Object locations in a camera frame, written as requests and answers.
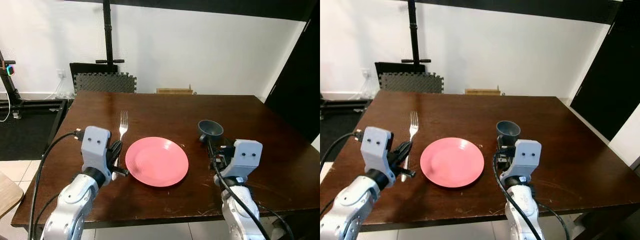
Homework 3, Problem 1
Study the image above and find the dark grey cup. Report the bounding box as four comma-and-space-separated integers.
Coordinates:
198, 119, 224, 146
496, 120, 521, 147

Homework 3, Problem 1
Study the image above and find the silver fork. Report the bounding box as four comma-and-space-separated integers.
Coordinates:
111, 111, 129, 181
400, 111, 420, 183

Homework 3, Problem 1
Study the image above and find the black floor mat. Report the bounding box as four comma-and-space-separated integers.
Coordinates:
0, 100, 69, 161
320, 100, 374, 149

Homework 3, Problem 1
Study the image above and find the dark foam puzzle mat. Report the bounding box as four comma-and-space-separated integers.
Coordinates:
378, 72, 444, 94
74, 72, 137, 94

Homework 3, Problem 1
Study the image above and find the black door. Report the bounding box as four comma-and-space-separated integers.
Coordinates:
264, 5, 321, 143
570, 0, 640, 142

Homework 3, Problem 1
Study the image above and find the light wooden stool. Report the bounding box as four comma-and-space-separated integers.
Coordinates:
0, 172, 25, 219

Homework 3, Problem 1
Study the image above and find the black stand pole with device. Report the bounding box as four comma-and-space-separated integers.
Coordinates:
0, 49, 24, 107

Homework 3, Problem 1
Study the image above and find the black stand pole with crossbar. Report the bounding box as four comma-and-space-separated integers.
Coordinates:
95, 0, 126, 65
400, 0, 432, 65

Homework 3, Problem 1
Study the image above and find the black overhead beam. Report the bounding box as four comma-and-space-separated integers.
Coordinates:
65, 0, 317, 22
399, 0, 624, 24

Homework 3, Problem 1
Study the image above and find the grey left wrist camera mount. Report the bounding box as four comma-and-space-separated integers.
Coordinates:
360, 126, 396, 174
81, 126, 112, 174

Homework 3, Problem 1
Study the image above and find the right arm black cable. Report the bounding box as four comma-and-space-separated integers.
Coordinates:
207, 142, 296, 240
493, 149, 571, 240

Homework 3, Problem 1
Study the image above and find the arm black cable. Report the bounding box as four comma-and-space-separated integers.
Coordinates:
28, 130, 84, 240
493, 149, 571, 240
207, 142, 296, 240
320, 130, 363, 173

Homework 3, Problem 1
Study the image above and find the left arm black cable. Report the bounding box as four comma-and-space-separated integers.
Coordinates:
320, 130, 363, 173
28, 130, 84, 240

